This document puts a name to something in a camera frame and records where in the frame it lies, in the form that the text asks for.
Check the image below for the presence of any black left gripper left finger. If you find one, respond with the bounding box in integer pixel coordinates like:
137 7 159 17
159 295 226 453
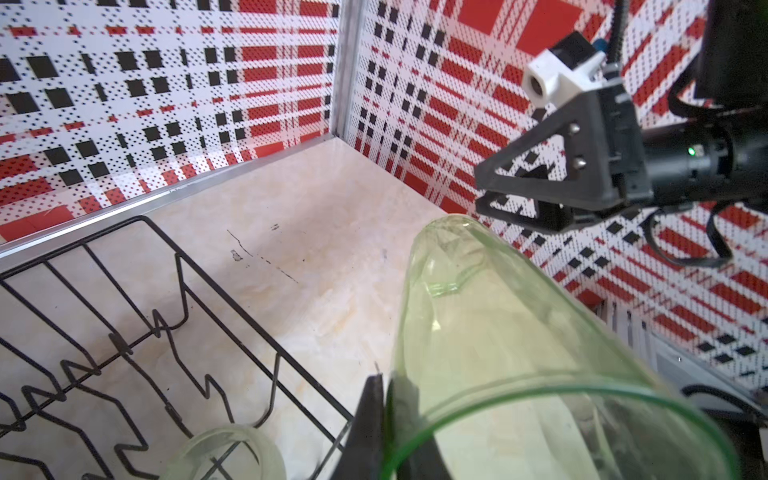
331 374 384 480

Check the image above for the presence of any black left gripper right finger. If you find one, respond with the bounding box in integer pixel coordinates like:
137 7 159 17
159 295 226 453
383 375 450 479

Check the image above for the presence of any black wire dish rack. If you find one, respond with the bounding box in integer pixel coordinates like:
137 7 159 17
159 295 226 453
1 216 352 479

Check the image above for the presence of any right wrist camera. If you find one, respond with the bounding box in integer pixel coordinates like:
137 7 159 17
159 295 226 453
522 31 606 109

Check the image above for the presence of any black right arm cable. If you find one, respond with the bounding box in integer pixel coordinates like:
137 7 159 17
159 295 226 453
605 0 768 270

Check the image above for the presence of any pale green frosted glass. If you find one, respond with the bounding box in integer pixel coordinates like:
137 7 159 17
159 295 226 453
160 425 287 480

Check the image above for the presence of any clear green glass tumbler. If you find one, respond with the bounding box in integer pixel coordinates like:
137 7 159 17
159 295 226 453
390 215 741 479

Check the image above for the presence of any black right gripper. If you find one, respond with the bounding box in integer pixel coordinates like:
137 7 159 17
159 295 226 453
474 82 653 234

